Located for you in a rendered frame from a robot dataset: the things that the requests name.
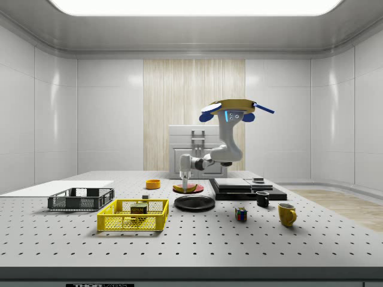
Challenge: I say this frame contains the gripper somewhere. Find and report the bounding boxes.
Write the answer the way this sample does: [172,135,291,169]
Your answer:
[180,170,192,194]

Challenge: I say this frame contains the banana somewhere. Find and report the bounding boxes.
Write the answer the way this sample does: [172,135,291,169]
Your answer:
[172,184,199,194]

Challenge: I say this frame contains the red plate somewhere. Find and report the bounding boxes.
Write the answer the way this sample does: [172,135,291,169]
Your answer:
[172,184,205,195]

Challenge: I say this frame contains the black plate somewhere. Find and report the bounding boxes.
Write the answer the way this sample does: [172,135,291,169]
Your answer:
[174,195,216,212]

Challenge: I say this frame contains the white cabinet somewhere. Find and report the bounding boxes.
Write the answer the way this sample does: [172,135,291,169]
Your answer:
[168,124,230,180]

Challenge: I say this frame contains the black stove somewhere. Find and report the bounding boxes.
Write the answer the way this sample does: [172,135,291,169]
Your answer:
[208,176,288,201]

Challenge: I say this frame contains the puzzle cube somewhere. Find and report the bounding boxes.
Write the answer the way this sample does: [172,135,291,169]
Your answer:
[235,206,249,222]

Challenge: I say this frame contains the yellow basket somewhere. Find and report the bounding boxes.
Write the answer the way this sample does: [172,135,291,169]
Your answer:
[96,199,170,233]

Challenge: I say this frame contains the black mug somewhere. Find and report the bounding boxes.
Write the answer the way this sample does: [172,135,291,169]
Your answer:
[256,191,270,208]

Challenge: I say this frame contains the yellow mug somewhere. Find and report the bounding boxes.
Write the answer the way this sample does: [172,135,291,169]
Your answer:
[278,203,298,227]

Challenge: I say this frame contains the dark grey basket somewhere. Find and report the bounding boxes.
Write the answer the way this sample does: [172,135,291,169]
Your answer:
[47,187,115,212]

